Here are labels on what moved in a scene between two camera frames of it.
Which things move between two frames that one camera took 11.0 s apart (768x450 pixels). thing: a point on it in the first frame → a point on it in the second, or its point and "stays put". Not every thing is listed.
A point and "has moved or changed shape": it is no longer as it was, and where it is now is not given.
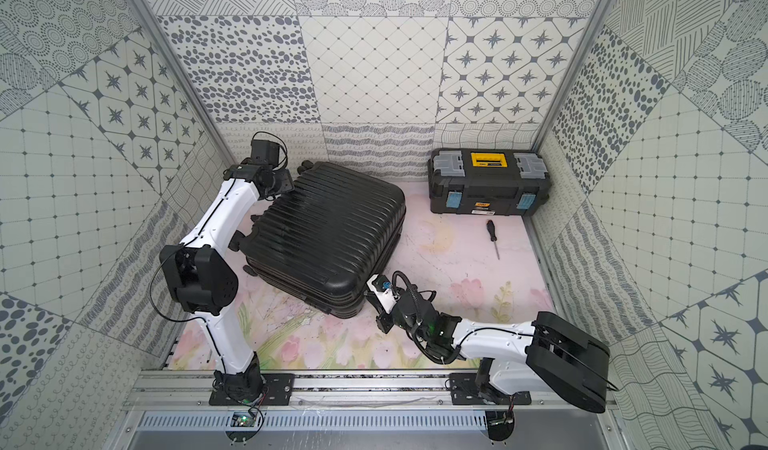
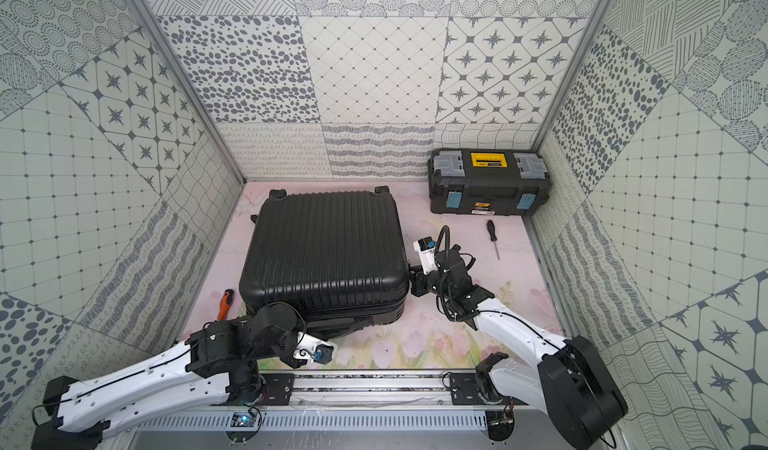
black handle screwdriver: x=491 y=231 stays put
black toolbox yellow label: x=504 y=182 stays put
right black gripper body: x=385 y=323 → x=431 y=282
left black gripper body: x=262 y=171 → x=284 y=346
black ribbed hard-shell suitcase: x=326 y=238 has moved or changed shape
